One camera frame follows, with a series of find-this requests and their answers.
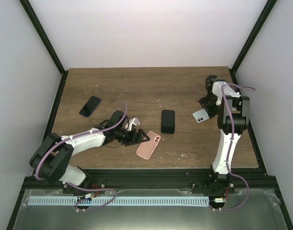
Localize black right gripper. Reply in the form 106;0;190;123
199;93;219;120

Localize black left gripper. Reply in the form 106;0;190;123
115;128;150;146

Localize white phone dual camera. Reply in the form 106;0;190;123
192;109;209;123

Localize black phone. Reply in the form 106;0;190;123
161;110;175;134

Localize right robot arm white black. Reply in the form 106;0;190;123
193;75;250;193

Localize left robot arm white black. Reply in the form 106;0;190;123
29;110;150;194

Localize pink phone case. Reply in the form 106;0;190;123
136;131;161;160

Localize dark blue phone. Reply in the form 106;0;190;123
79;96;102;118

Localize metal front plate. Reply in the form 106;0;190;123
13;189;287;230

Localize light blue slotted strip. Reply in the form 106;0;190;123
28;196;210;207

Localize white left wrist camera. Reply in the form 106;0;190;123
126;117;140;131

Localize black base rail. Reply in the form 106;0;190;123
23;167;276;195

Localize black frame post right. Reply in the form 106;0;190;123
229;0;279;72

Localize black frame post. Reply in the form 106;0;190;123
229;0;279;72
18;0;66;74

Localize black frame post left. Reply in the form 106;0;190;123
18;0;66;74

